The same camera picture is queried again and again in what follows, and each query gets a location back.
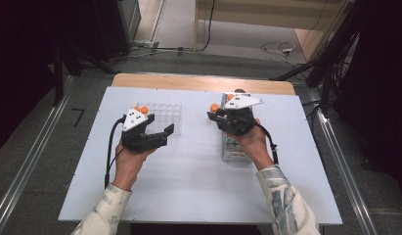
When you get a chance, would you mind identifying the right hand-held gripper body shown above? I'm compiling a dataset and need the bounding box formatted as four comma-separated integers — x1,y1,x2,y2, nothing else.
223,94,265,137

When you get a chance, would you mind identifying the clear plastic tube rack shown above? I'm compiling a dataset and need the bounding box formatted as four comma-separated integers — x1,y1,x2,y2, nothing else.
133,102,183,136

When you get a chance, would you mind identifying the person's left hand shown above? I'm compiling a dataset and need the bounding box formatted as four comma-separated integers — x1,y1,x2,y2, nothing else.
112,141,156,192

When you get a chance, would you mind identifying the black cabinet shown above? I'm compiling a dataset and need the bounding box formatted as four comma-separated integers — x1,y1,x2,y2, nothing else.
94,0,143,62

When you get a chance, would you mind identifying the light wooden furniture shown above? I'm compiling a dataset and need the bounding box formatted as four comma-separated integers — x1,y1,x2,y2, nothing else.
193,0,353,63

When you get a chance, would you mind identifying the right hand-held gripper cable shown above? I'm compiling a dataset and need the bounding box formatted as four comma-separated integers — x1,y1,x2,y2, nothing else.
253,121,281,165

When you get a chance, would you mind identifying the white coiled cable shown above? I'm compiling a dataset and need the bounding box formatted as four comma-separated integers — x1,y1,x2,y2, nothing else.
260,40,308,67

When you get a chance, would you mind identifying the left hand-held gripper cable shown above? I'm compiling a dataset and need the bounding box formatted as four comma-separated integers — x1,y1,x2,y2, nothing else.
104,117,126,189

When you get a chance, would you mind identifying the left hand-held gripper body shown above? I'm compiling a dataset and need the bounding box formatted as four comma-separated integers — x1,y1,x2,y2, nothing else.
120,108,159,154

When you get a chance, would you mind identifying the black hanging cable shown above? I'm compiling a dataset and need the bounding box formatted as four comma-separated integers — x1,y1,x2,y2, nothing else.
195,0,217,53

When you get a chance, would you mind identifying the person's right hand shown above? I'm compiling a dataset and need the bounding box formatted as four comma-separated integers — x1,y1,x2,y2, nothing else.
226,118,275,171

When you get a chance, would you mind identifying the black tripod stand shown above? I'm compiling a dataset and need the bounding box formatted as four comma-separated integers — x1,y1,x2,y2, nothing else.
51,42,121,107

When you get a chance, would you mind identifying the metal wire tube rack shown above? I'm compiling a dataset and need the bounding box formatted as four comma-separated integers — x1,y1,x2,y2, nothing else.
220,92,255,164

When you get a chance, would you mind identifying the dark curtain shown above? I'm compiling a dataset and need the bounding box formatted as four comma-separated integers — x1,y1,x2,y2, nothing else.
334,0,402,199
0,0,102,155

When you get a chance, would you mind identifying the aluminium floor rail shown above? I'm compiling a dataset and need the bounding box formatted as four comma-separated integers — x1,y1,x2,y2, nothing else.
314,107,380,235
0,75,75,235

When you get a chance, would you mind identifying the grey power strip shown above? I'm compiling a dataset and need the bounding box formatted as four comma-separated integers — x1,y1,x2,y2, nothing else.
133,40,160,51

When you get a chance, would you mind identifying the white board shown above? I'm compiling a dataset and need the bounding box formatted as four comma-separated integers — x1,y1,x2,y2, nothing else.
57,86,343,226

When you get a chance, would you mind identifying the black stand with cables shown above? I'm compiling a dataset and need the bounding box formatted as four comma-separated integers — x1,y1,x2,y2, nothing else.
270,0,364,114

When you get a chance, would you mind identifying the hand-held gripper cable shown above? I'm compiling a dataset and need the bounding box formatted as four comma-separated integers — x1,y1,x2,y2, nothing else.
253,121,281,165
104,117,126,189

